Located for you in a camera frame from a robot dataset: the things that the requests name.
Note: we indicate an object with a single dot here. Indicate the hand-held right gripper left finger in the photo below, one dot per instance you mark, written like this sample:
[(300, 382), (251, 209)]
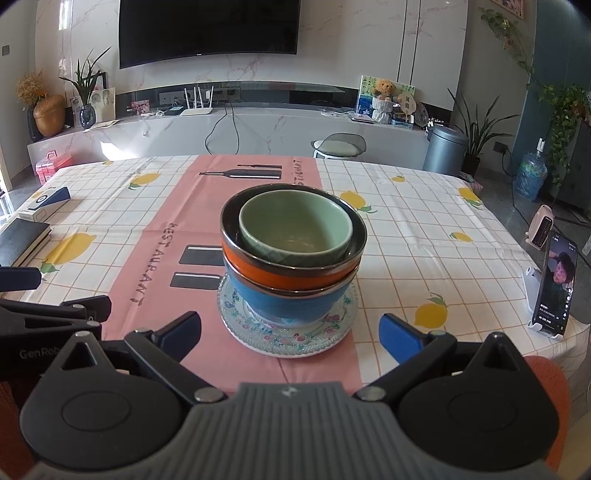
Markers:
[(178, 337)]

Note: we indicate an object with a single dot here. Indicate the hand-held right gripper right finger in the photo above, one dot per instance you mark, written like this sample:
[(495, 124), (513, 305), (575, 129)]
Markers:
[(398, 340)]

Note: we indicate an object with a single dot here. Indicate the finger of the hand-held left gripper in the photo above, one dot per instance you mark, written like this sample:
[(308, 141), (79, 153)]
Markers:
[(18, 279), (90, 307)]

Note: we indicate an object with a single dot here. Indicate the orange steel bowl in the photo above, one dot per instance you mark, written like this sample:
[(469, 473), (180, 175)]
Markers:
[(258, 273)]

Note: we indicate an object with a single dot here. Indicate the blue steel bowl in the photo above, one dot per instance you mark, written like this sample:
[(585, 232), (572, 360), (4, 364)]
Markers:
[(277, 305)]

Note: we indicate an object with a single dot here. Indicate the clear glass plate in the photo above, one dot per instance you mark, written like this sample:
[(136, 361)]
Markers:
[(286, 345)]

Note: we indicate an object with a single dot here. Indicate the green ceramic bowl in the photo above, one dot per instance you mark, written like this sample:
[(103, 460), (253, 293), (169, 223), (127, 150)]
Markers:
[(295, 226)]

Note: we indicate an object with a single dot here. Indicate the black notebook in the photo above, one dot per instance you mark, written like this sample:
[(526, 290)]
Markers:
[(23, 240)]

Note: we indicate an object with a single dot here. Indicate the blue and white box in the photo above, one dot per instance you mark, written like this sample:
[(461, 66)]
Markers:
[(44, 203)]

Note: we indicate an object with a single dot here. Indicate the checked lemon print tablecloth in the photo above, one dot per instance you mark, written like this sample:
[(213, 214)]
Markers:
[(438, 258)]

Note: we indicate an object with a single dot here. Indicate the pink storage box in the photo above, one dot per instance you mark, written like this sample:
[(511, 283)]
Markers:
[(53, 167)]

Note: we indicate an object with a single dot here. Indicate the white phone stand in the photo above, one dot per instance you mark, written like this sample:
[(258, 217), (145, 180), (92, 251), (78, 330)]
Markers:
[(530, 286)]

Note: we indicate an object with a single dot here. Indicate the black vase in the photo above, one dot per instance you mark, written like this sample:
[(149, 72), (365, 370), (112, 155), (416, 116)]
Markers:
[(33, 127)]

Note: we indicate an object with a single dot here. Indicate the black smartphone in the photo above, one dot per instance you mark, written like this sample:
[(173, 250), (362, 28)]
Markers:
[(554, 286)]

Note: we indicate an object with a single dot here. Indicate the brown round vase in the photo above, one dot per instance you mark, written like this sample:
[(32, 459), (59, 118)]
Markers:
[(50, 116)]

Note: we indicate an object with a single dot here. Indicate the paper sheet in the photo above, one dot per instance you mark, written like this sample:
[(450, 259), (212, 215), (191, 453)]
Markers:
[(101, 124)]

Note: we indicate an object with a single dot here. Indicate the floral bag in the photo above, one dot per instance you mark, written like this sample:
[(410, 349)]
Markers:
[(471, 181)]

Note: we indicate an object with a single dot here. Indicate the blue glass vase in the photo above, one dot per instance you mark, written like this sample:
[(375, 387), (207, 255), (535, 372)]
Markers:
[(87, 116)]

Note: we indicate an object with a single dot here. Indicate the pink space heater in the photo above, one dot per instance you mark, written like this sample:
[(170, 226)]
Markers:
[(541, 228)]

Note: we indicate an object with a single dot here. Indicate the dried flower bunch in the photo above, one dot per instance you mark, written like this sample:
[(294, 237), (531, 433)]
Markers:
[(30, 87)]

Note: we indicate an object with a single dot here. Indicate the sketch portrait card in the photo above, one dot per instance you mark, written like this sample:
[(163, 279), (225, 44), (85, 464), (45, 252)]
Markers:
[(104, 105)]

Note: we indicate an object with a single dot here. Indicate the grey metal trash can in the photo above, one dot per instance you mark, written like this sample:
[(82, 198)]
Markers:
[(444, 152)]

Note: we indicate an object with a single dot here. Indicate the white rolling stool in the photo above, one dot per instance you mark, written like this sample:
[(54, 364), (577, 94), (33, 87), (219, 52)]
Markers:
[(339, 146)]

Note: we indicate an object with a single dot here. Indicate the pink photo card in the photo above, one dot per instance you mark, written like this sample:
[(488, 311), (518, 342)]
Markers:
[(141, 107)]

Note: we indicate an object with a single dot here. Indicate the small black box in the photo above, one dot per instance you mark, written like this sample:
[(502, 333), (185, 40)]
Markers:
[(174, 110)]

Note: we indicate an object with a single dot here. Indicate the long leaf green plant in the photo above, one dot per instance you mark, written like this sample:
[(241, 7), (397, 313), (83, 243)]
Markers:
[(85, 76)]

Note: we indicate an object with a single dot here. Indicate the blue water jug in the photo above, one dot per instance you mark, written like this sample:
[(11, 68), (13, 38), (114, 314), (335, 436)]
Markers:
[(531, 173)]

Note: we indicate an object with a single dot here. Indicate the tall potted plant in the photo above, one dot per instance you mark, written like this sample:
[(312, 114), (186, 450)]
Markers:
[(478, 134)]

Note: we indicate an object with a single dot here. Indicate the white router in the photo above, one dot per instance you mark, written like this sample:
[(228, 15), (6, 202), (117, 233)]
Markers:
[(197, 110)]

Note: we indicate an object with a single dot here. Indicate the silver laptop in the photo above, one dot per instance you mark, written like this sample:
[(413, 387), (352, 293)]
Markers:
[(360, 117)]

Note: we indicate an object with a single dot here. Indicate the decorative display plate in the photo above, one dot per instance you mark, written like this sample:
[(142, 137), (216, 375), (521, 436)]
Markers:
[(422, 115)]

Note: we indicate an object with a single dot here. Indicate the white marble tv cabinet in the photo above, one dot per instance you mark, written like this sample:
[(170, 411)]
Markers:
[(277, 131)]

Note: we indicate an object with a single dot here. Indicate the round paper fan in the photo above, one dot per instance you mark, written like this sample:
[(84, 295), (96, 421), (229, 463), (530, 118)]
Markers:
[(408, 102)]

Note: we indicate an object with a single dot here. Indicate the dark cabinet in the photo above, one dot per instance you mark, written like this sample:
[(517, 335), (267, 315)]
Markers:
[(579, 184)]

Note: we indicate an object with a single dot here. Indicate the green and blue painting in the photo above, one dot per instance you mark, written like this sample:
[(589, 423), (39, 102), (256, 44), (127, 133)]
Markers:
[(365, 94)]

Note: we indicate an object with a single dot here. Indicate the brown teddy bear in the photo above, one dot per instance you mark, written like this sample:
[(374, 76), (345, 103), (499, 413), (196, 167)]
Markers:
[(384, 88)]

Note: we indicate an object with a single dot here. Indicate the green ivy plant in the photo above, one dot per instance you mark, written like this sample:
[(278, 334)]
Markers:
[(565, 115)]

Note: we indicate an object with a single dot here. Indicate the black television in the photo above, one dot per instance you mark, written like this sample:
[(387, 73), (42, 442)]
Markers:
[(207, 30)]

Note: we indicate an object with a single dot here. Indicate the hanging vine plant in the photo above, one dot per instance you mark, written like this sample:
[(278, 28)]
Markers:
[(510, 37)]

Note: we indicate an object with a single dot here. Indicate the wall outlet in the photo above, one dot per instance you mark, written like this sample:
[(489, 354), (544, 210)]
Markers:
[(501, 147)]

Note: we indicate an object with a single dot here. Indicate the framed wall picture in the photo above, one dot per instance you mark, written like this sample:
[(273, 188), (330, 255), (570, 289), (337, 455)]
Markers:
[(507, 7)]

